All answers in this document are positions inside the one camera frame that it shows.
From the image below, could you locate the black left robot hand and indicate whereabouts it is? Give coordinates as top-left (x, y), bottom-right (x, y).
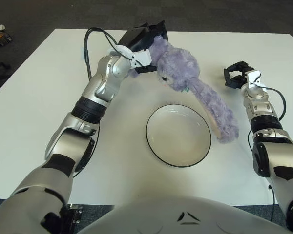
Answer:
top-left (118, 20), bottom-right (168, 78)

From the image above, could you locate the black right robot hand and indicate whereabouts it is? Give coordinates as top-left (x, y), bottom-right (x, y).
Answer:
top-left (223, 61), bottom-right (255, 90)

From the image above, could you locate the purple plush doll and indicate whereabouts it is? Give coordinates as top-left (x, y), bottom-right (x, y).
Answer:
top-left (150, 36), bottom-right (240, 145)

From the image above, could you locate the white plate black rim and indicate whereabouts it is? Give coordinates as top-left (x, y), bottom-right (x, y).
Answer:
top-left (146, 104), bottom-right (212, 168)

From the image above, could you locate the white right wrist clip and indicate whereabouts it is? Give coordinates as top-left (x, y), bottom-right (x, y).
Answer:
top-left (246, 70), bottom-right (268, 92)

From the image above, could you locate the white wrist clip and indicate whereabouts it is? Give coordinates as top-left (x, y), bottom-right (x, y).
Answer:
top-left (246, 70), bottom-right (268, 92)
top-left (109, 45), bottom-right (153, 68)

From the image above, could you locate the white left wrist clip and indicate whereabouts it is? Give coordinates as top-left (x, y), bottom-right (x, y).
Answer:
top-left (109, 45), bottom-right (153, 68)

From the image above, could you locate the brown black floor clutter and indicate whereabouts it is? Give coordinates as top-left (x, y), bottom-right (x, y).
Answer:
top-left (0, 24), bottom-right (12, 47)

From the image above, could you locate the silver robot torso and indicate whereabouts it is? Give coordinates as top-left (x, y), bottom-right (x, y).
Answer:
top-left (75, 195), bottom-right (291, 234)

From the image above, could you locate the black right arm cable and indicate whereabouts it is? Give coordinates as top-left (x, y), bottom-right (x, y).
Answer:
top-left (248, 85), bottom-right (288, 222)

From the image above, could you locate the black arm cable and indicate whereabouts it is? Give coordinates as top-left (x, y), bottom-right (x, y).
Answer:
top-left (72, 27), bottom-right (135, 178)
top-left (248, 85), bottom-right (288, 222)

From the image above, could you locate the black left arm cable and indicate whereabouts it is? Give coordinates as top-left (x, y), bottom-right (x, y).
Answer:
top-left (72, 27), bottom-right (135, 178)

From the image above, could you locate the black table bracket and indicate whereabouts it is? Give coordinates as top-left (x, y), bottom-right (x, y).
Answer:
top-left (63, 204), bottom-right (84, 234)

